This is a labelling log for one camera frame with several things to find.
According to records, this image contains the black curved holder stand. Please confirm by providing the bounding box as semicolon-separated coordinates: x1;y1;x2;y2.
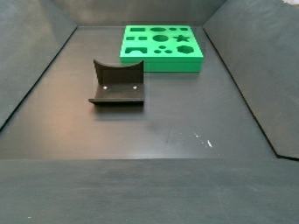
87;60;145;105

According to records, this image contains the green shape sorter box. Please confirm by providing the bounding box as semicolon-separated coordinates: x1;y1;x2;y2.
118;25;202;73

